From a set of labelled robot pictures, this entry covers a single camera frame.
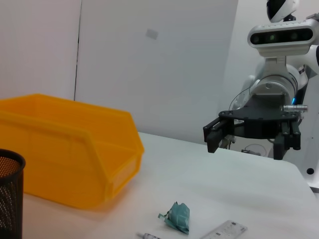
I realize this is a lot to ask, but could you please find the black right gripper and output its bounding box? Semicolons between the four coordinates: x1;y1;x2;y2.
203;93;302;160

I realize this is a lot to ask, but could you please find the teal plastic wrapper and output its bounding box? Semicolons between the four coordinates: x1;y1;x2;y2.
158;201;190;234

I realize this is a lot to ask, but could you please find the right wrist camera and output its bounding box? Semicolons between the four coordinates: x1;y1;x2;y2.
247;19;319;73

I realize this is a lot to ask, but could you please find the right gripper cable with connectors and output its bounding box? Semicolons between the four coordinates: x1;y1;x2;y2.
283;104;309;124

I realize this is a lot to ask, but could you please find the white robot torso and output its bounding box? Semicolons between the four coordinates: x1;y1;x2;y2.
284;139;319;194

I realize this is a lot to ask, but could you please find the grey retractable pen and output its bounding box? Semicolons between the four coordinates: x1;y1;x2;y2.
136;232;160;239

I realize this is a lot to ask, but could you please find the black mesh pen cup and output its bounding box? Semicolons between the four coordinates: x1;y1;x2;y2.
0;148;26;239

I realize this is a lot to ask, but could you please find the transparent plastic ruler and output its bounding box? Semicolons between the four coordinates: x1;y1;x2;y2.
199;220;248;239

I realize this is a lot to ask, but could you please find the yellow plastic storage bin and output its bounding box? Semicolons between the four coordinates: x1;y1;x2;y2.
0;93;145;211

